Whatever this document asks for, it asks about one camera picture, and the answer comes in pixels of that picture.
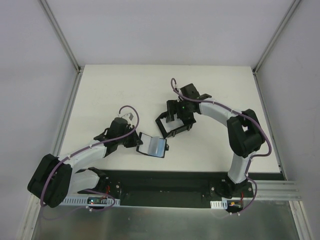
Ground right white cable duct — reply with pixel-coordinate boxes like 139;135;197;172
210;199;228;210

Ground aluminium frame post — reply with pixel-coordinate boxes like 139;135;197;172
252;0;303;76
38;0;82;73

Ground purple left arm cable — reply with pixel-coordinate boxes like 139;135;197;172
39;106;140;207

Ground right aluminium frame post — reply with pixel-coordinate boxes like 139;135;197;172
252;0;303;76

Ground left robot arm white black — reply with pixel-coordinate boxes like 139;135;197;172
27;113;143;208

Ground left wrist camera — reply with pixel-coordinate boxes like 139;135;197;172
122;112;134;125

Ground left aluminium frame post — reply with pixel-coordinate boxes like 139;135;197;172
38;0;82;73

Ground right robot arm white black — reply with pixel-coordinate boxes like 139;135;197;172
161;78;266;199

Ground left white cable duct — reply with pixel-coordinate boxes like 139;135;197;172
60;196;121;207

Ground white cable duct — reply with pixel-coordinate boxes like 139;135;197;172
210;199;228;210
60;196;121;207

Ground black plastic card tray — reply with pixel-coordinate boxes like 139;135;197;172
155;111;196;139

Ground white cards in tray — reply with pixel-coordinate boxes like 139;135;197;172
160;118;184;133

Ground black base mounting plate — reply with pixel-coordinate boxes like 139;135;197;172
77;168;286;208

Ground aluminium front frame rail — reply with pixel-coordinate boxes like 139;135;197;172
256;180;302;201

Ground black leather card holder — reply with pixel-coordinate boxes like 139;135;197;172
136;132;169;158

